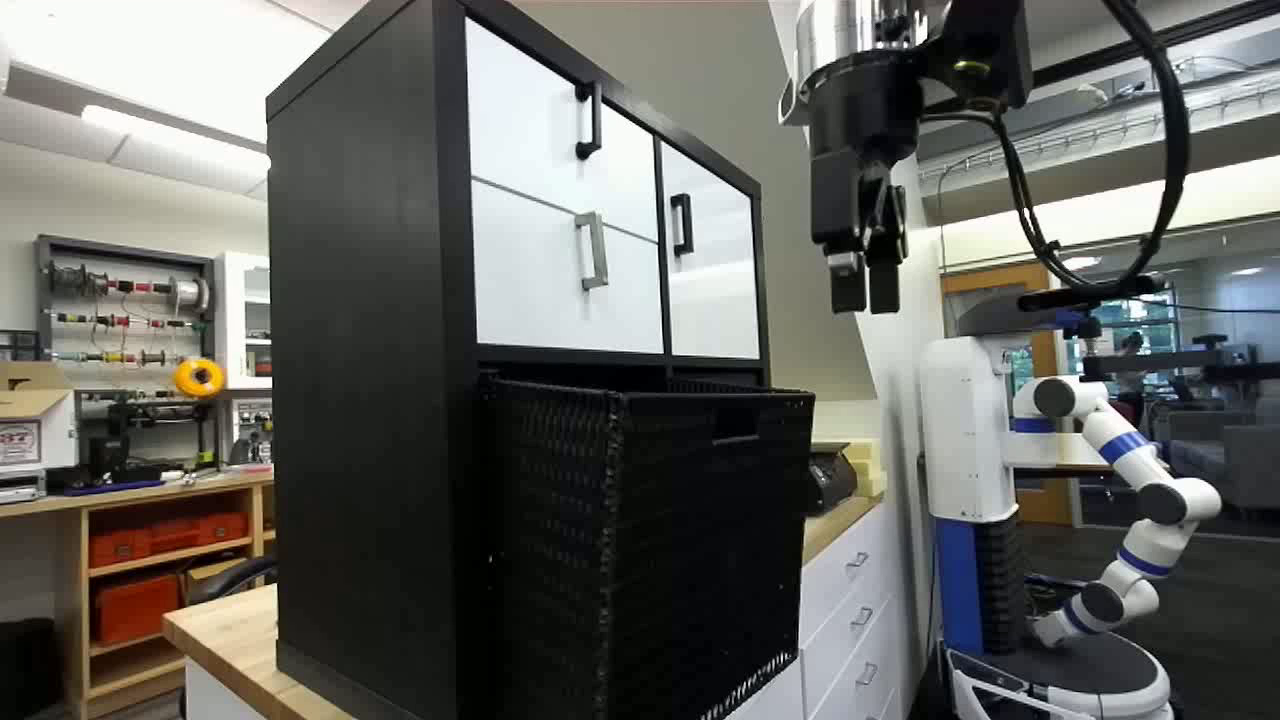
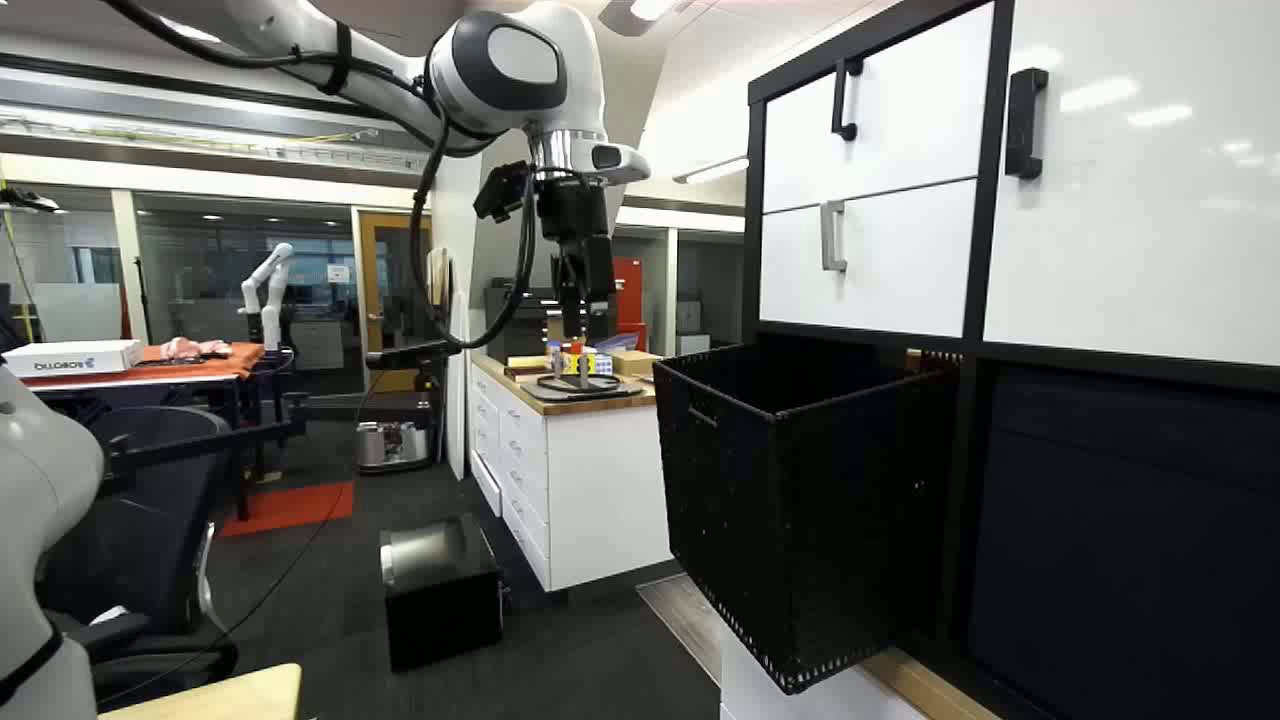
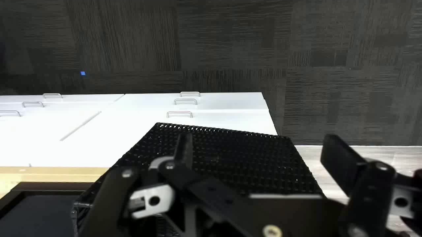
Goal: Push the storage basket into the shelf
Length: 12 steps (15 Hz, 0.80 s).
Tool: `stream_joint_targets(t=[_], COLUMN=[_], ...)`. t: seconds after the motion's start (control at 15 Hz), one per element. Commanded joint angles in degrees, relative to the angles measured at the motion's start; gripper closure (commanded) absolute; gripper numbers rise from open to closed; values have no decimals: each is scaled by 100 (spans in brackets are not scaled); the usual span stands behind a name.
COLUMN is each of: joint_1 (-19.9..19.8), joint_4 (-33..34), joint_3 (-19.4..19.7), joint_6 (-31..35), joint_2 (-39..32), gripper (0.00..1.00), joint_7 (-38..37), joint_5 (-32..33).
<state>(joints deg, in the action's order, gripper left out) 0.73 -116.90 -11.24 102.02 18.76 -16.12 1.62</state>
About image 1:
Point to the white lower drawer front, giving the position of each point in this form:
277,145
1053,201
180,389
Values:
528,256

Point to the yellow tape roll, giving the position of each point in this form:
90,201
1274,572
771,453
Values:
199,379

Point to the wooden workbench with shelves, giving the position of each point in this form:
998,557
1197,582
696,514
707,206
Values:
80,541

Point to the cardboard box on workbench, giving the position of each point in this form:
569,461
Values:
37,424

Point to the red storage bin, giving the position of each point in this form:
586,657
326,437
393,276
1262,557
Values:
128,608

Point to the black woven storage basket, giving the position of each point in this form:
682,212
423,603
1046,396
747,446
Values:
647,544

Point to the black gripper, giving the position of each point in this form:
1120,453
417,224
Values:
861,123

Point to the black cube shelf unit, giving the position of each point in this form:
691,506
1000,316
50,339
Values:
378,379

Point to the white drawer counter cabinet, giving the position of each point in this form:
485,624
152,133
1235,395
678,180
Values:
855,634

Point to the white upper drawer front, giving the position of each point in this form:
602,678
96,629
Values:
527,124

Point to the silver lower drawer handle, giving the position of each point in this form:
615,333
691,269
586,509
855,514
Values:
594,273

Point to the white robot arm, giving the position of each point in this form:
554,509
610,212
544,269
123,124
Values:
977,48

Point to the white drawer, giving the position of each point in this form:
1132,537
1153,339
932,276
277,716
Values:
527,124
528,256

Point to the black upper drawer handle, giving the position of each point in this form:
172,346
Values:
594,124

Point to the grey tool pegboard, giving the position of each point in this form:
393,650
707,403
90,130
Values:
123,310

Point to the black door handle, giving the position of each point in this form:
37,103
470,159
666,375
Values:
682,224

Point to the white cabinet door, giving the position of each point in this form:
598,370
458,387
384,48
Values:
715,290

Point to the white blue mobile robot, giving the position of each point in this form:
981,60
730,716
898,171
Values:
1014,640

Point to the black appliance on counter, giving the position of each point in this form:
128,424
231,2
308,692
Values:
829,483

